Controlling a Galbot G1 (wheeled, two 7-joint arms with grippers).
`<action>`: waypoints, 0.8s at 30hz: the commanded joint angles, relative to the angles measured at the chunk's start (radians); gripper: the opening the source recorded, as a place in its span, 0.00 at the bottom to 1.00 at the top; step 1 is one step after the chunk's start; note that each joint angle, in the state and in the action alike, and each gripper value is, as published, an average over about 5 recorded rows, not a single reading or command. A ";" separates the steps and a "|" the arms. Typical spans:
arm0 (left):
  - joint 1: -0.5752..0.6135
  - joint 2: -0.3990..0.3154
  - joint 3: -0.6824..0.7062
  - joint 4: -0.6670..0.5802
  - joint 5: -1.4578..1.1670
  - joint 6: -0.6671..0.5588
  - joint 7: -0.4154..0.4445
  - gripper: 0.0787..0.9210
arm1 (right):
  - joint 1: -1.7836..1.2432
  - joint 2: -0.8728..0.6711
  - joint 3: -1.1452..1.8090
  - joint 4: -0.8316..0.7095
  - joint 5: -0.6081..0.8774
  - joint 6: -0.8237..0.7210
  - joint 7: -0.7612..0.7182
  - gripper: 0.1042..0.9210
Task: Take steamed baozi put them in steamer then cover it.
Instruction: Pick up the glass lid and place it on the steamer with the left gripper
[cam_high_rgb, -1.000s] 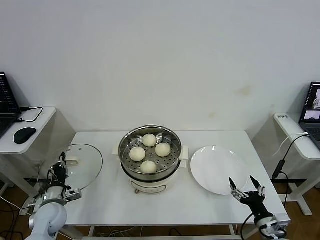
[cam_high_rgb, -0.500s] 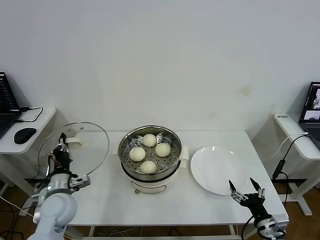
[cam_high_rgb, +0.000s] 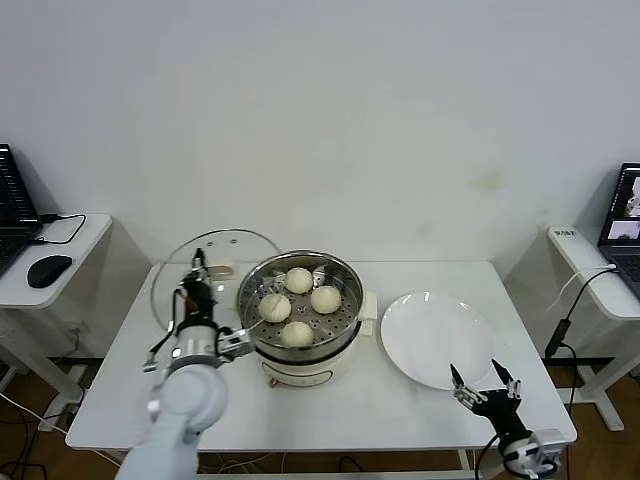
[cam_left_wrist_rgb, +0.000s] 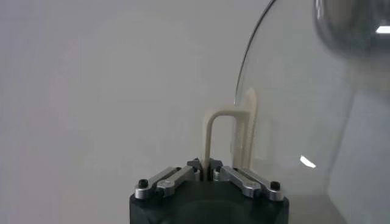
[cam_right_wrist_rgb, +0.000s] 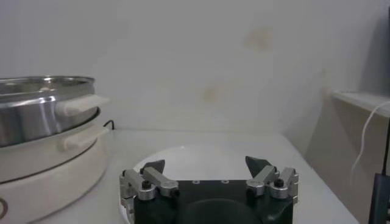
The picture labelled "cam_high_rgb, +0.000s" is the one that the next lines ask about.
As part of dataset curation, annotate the white steamed baozi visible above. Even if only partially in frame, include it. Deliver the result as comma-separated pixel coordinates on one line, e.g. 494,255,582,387
279,320,315,349
310,285,343,315
284,266,315,295
258,293,292,324

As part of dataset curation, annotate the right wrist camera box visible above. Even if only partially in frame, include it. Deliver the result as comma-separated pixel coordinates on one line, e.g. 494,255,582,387
532,427,569,466

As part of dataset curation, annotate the white floor cable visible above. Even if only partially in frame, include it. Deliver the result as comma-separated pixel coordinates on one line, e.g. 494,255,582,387
0,389,69,435

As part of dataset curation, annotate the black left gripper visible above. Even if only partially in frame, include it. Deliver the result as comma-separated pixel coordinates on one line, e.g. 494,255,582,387
177,247,219,329

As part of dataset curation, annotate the black computer mouse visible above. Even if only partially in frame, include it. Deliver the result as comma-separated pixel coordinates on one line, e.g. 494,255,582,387
27,255,74,290

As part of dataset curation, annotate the perforated steel steamer basket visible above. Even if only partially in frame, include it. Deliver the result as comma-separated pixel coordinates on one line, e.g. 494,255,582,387
232,249,379,362

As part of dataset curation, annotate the cream electric cooking pot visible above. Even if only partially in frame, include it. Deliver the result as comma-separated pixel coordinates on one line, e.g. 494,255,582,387
227,309,376,390

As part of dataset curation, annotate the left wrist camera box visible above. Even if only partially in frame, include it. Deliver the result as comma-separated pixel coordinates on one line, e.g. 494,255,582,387
215,325,256,362

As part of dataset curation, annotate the white table leg frame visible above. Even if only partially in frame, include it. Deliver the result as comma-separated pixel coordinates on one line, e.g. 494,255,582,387
197,447,541,480

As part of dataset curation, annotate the laptop with video windows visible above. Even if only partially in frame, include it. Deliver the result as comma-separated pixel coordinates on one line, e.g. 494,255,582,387
597,161,640,284

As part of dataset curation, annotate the black power adapter cable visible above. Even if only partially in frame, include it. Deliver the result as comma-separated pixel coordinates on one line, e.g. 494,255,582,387
543,267,616,431

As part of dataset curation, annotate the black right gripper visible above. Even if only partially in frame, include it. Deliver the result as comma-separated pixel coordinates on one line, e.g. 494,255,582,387
448,358,531,441

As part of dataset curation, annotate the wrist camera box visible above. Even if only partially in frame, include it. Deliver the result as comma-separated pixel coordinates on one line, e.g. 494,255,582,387
532,427,569,466
215,325,256,362

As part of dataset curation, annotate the white round plate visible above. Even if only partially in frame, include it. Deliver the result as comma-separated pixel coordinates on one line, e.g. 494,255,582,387
379,292,499,391

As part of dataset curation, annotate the white cable bundle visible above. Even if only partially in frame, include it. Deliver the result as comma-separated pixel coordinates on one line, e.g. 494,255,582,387
199,452,281,474

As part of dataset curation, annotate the black laptop charger cable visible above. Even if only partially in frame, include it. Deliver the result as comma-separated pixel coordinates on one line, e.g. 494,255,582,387
27,213,86,247

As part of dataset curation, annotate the round glass pot lid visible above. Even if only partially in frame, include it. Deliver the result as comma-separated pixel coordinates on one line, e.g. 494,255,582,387
149,228,284,346

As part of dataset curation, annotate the laptop with dark text screen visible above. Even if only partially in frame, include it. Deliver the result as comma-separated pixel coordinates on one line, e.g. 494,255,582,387
0,143,44,279

